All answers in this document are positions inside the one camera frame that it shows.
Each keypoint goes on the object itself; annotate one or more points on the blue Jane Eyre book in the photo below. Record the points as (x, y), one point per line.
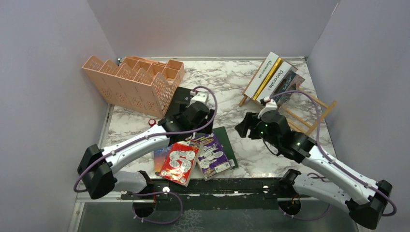
(160, 156)

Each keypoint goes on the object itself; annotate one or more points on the brown Decorate Furniture book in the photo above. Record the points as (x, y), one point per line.
(276, 79)

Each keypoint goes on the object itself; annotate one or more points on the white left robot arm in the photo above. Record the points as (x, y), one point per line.
(98, 166)

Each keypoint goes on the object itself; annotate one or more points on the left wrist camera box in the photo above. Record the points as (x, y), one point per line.
(197, 96)

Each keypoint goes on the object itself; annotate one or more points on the white Afternoon Tea book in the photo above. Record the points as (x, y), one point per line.
(260, 75)

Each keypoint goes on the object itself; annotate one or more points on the yellow Little Prince book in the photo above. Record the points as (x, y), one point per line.
(268, 77)

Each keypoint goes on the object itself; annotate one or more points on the black hardcover book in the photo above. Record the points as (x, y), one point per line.
(181, 100)

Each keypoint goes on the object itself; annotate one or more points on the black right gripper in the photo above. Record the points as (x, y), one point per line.
(250, 122)

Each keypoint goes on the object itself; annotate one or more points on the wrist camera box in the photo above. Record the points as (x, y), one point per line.
(197, 96)
(268, 105)

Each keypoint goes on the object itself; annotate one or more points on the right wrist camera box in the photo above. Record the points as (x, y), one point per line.
(268, 105)

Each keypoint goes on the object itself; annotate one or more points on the dark green thin book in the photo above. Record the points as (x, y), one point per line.
(222, 136)

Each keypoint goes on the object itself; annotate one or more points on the purple comic paperback book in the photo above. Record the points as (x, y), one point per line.
(213, 160)

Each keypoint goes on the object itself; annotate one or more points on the wooden book rack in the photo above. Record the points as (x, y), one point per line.
(299, 109)

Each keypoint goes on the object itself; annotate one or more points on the peach plastic file organizer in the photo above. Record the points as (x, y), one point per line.
(139, 84)

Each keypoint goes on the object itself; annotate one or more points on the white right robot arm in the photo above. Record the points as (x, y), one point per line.
(363, 198)

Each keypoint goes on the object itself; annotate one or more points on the Little Women book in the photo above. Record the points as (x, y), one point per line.
(292, 81)

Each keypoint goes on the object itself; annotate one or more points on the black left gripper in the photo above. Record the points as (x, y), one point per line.
(186, 109)

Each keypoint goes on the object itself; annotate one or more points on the red comic paperback book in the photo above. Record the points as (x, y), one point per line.
(180, 162)

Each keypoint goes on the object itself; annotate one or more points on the small red capped object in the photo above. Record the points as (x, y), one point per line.
(152, 122)

